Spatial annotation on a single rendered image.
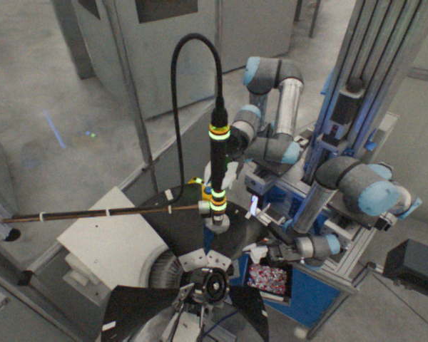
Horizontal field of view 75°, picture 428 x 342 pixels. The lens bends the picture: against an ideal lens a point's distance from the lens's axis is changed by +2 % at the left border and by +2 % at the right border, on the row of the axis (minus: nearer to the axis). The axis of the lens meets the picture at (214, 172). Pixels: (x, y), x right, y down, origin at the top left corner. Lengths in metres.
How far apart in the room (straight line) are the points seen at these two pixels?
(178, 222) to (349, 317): 1.75
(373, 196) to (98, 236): 0.90
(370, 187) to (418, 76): 1.52
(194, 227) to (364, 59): 0.98
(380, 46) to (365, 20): 0.12
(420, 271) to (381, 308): 1.37
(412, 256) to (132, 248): 1.00
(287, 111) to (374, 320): 1.82
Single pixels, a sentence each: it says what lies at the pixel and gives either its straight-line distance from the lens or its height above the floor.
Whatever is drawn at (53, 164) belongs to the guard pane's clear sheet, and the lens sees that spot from 1.27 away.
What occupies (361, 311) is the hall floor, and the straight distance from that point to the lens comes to 2.48.
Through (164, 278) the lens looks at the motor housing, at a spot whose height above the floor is 1.18.
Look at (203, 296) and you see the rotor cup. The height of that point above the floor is 1.24.
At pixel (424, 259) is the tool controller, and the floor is 1.24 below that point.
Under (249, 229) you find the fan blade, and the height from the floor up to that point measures 1.18.
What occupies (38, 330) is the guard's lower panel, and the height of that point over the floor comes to 0.64.
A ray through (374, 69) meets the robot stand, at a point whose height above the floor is 1.62.
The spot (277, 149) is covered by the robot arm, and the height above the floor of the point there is 1.54.
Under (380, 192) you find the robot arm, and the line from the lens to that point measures 0.96.
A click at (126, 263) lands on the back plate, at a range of 1.11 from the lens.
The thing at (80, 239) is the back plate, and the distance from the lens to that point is 1.05.
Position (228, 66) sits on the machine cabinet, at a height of 0.13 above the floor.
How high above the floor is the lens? 2.13
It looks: 46 degrees down
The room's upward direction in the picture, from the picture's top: straight up
